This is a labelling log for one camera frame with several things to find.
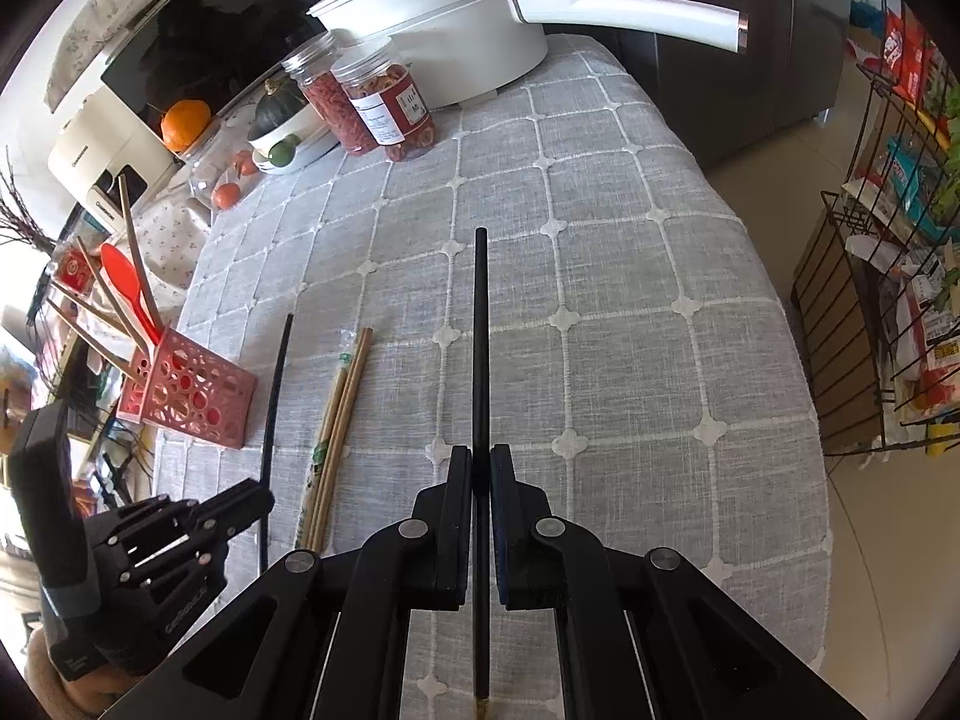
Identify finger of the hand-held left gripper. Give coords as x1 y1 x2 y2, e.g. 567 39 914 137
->
82 484 275 563
112 529 230 602

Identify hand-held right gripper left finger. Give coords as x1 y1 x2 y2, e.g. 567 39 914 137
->
97 444 477 720

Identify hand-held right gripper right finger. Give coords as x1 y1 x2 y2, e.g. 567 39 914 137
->
489 444 863 720

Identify pink perforated plastic basket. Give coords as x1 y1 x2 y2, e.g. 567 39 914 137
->
115 323 259 452

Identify black chopstick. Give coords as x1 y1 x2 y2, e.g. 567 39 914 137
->
256 313 296 572
470 226 493 719

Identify green printed wooden chopstick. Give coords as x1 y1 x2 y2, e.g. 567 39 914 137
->
294 328 365 551
310 326 375 554

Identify red plastic spoon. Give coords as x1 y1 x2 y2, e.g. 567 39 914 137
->
99 241 164 351

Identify light bamboo chopstick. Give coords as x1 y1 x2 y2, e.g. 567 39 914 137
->
115 172 167 338

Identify person's left hand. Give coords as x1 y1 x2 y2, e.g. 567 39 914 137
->
21 626 147 719

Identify square tub with red label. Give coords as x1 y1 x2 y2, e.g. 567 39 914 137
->
51 246 100 295

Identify grey checked tablecloth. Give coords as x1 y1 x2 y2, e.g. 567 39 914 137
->
148 33 835 720

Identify white floral cover cloth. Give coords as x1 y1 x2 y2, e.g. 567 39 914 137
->
122 156 227 295

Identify dry dark branches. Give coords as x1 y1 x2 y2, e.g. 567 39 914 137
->
0 148 59 257

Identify clear glass jar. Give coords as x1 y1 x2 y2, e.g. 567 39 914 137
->
175 115 250 215

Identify white air fryer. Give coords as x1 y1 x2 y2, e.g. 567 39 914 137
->
46 85 182 242

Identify white plate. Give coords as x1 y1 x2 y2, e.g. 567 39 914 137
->
251 126 350 176

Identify large orange citrus fruit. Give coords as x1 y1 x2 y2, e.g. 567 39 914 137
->
159 98 214 154

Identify white bowl with green knob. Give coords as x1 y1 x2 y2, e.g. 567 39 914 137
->
247 100 332 167

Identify dark green pumpkin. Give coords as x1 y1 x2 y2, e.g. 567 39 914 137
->
247 78 309 140

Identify clear jar of red berries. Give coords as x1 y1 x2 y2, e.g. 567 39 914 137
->
280 31 380 158

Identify clear jar with red label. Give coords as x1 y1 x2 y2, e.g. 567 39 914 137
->
329 45 438 164

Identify black microwave oven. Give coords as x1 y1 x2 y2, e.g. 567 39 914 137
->
97 0 355 145

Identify floral cloth on microwave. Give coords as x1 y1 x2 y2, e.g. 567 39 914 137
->
43 0 220 115

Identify grey refrigerator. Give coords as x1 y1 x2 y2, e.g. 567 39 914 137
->
596 0 853 170

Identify black wire rack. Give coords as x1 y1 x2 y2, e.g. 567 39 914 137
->
790 0 960 460

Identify white electric pot with handle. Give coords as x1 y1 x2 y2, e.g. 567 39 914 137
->
307 0 752 110

